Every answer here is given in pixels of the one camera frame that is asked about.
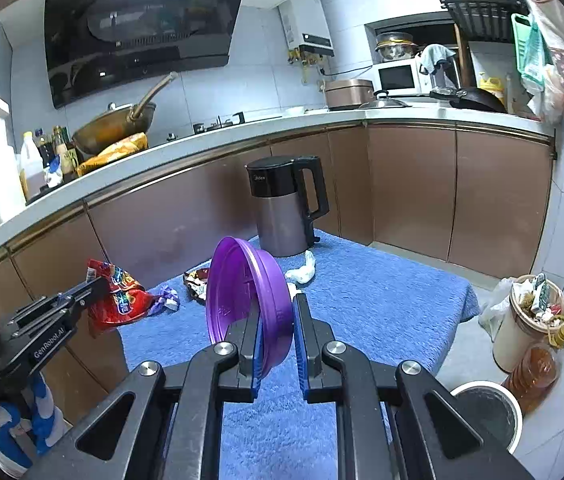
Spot dark red foil wrapper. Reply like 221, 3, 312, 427
183, 268, 210, 304

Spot blue towel mat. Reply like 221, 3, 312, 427
116, 227, 481, 480

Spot white metal trash bin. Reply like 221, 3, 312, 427
451, 380, 523, 454

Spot purple candy wrapper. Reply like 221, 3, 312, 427
147, 285, 180, 316

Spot purple plastic lid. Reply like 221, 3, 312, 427
206, 236, 293, 376

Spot black range hood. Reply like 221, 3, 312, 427
44, 0, 242, 107

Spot black frying pan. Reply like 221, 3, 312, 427
430, 87, 506, 114

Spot green hanging bag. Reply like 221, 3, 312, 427
511, 13, 550, 94

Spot steel pots stack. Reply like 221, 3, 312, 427
375, 32, 417, 62

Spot brown rice cooker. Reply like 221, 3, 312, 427
324, 79, 374, 110

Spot brown lower cabinets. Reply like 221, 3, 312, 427
0, 120, 556, 426

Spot amber oil bottle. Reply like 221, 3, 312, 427
502, 325, 564, 416

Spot white water heater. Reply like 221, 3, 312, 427
277, 0, 334, 56

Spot blue white gloved hand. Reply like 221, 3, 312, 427
0, 373, 71, 479

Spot yellow snack bag on counter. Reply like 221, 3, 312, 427
76, 132, 148, 177

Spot black steel electric kettle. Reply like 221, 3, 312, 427
246, 155, 329, 258

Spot white microwave oven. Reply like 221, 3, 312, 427
369, 58, 432, 96

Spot full beige waste basket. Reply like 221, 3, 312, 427
492, 273, 564, 373

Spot red snack bag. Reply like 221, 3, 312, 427
86, 259, 156, 338

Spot brass wok with handle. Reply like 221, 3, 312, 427
72, 72, 179, 155

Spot white plastic jug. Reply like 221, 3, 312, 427
19, 131, 46, 200

